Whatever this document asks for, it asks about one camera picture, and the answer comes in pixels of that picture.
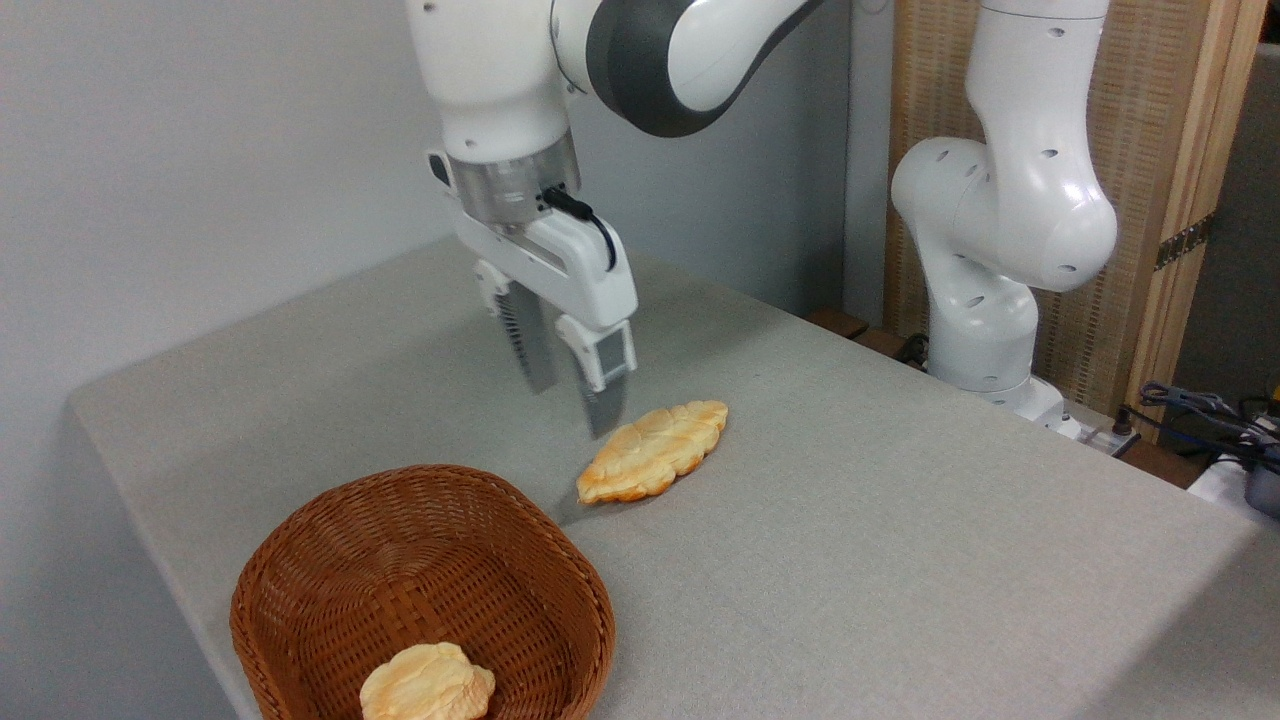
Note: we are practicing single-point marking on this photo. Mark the grey box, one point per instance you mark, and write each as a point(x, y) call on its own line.
point(1265, 490)

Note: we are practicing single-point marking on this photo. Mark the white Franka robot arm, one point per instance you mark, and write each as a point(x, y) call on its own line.
point(1010, 200)

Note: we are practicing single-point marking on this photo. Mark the small brown wooden block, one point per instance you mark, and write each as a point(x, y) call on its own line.
point(838, 322)

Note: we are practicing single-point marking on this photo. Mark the brown wicker basket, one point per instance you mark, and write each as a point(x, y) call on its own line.
point(420, 560)

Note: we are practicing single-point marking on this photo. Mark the long brown wooden block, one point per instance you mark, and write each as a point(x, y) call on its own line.
point(885, 345)

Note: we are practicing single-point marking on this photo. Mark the small round bread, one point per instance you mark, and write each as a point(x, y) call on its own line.
point(425, 685)

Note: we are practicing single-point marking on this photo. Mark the bamboo folding screen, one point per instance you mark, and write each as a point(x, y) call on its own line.
point(1140, 100)

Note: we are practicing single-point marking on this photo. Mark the brown wooden board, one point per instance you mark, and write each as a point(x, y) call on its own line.
point(1165, 465)

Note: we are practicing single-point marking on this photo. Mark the long braided bread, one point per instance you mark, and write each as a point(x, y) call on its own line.
point(650, 450)

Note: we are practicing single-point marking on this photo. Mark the grey tablecloth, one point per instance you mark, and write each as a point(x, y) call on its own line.
point(850, 560)

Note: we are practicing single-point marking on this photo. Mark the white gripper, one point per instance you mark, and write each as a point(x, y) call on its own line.
point(575, 275)

